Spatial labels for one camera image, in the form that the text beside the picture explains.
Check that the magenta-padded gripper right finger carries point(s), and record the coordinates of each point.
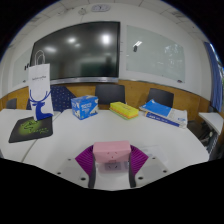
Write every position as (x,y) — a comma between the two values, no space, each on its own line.
(138,160)

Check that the white paper bag blue deer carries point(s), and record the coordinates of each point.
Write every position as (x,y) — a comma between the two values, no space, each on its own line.
(39,83)

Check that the yellow flat pack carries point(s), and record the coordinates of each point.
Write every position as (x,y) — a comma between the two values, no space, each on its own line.
(124,110)

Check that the blue curtain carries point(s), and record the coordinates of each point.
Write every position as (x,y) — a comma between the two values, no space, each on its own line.
(216,80)

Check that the blue-covered book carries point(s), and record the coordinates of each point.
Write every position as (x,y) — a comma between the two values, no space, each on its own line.
(155,107)

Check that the white and blue flat box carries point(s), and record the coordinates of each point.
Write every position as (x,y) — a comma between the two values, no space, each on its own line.
(176,117)

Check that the large black wall display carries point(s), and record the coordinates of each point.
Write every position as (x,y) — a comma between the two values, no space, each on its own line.
(76,51)

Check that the white ceiling device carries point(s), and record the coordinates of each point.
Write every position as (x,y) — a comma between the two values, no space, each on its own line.
(100,7)

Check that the pink charger block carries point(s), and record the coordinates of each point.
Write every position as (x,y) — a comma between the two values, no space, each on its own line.
(111,150)

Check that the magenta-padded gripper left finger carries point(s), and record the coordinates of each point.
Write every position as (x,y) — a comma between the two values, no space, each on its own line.
(85,161)

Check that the black mouse pad green print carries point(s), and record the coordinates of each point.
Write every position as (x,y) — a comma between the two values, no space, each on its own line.
(31,128)

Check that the large glass whiteboard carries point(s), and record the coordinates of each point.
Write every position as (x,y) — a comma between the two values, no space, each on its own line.
(156,55)

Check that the small white side table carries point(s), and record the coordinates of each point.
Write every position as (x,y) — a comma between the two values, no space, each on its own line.
(212,119)

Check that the dark whiteboard eraser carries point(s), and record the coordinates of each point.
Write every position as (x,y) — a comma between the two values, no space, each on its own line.
(135,48)

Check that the blue tissue box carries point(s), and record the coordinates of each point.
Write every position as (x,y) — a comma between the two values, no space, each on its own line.
(84,107)

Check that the black chair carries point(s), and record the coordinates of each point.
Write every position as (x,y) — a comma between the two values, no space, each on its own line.
(110,93)
(161,96)
(11,103)

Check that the navy dotted gift bag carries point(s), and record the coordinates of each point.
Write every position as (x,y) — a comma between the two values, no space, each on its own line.
(61,98)

